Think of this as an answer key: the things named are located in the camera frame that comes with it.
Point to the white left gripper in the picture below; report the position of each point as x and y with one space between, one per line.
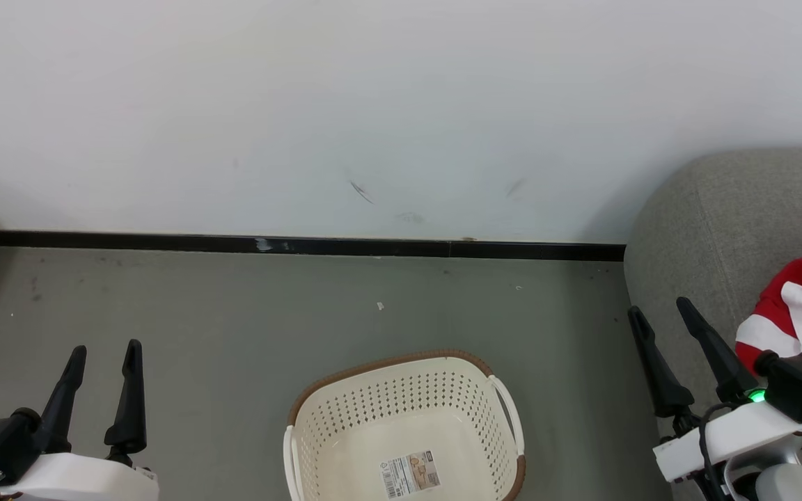
74 480

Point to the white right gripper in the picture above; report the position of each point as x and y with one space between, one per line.
742 435

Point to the grey fabric sofa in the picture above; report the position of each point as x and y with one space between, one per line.
707 229

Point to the cream perforated laundry basket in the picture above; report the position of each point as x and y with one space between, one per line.
401 396

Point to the paper product label sticker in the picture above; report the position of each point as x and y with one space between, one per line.
411 473

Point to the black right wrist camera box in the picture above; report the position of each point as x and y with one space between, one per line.
801 383

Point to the black wall baseboard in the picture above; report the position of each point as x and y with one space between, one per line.
164 243

